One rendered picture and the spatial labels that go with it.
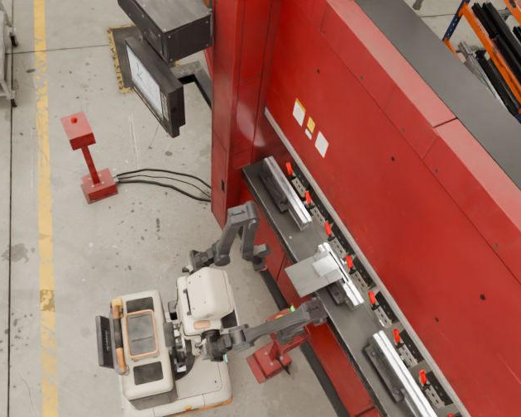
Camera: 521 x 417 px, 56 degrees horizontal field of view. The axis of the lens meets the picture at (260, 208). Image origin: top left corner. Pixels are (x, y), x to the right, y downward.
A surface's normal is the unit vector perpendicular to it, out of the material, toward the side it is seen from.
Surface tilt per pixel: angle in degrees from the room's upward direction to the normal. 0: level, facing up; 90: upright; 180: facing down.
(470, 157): 0
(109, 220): 0
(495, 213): 90
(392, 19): 0
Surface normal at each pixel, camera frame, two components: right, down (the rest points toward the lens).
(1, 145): 0.09, -0.50
